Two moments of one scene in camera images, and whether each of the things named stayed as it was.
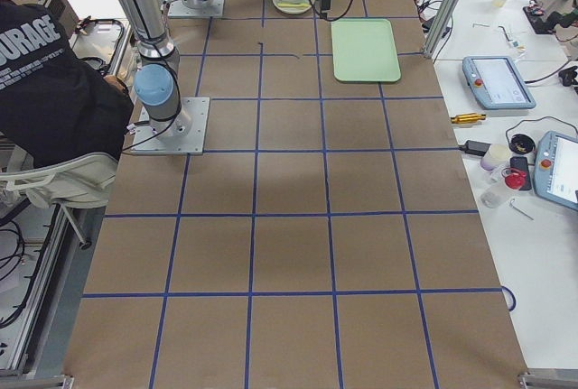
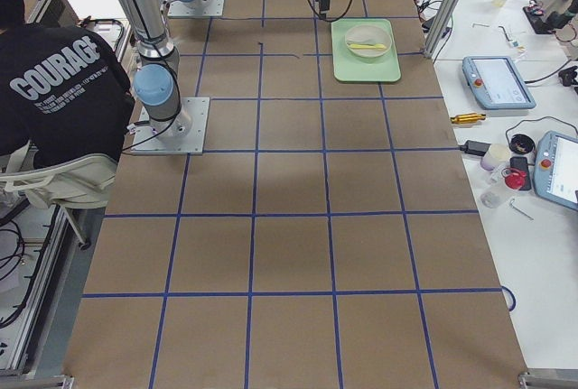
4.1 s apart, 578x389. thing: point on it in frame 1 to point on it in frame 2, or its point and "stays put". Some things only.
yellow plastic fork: [294, 4] to [377, 46]
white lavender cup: [495, 156] stays put
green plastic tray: [365, 50] stays put
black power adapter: [475, 147] stays put
